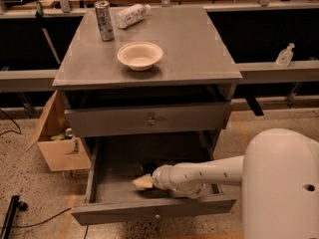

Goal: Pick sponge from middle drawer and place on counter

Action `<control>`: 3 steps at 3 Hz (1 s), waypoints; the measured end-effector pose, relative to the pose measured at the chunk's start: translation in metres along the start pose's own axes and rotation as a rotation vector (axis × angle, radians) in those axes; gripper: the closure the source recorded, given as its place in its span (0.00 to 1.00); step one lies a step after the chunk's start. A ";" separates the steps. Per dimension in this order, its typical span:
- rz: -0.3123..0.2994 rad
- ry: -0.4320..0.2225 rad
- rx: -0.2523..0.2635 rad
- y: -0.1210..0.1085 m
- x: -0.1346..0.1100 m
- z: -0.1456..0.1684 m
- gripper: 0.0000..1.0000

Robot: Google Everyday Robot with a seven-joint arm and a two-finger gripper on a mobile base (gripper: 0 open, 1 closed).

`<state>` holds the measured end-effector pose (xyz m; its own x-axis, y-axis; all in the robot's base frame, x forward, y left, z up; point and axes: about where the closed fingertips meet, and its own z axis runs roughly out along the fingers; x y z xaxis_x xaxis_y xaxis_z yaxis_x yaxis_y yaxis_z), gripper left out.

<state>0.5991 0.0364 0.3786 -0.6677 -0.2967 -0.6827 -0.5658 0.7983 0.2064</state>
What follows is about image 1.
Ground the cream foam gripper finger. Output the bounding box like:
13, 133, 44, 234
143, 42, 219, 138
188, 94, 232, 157
133, 174, 154, 190

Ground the green and yellow sponge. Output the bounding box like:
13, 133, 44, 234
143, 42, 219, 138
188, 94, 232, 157
142, 163, 158, 174

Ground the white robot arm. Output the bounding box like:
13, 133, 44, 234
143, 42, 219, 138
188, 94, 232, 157
134, 128, 319, 239

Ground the open grey middle drawer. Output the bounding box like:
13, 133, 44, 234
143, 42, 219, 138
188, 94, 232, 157
72, 132, 236, 225

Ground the grey wooden drawer cabinet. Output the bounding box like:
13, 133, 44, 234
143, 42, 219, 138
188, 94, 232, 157
52, 5, 243, 226

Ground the closed grey top drawer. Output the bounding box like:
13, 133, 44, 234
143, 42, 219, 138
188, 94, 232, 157
65, 102, 231, 137

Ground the open cardboard box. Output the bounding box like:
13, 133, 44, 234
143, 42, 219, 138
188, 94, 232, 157
26, 91, 91, 171

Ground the can inside cardboard box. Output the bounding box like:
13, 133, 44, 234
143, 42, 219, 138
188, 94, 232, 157
65, 127, 74, 139

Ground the white paper bowl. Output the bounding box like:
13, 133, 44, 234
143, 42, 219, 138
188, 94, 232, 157
117, 42, 162, 72

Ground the black stand base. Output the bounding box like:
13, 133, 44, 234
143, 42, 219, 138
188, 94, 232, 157
0, 195, 28, 239

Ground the lying clear plastic bottle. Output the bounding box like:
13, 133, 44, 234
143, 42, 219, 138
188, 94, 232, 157
115, 4, 152, 29

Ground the tall silver drink can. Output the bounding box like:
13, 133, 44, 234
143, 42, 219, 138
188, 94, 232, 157
95, 1, 115, 41

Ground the black floor cable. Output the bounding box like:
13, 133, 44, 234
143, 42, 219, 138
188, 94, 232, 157
0, 206, 73, 230

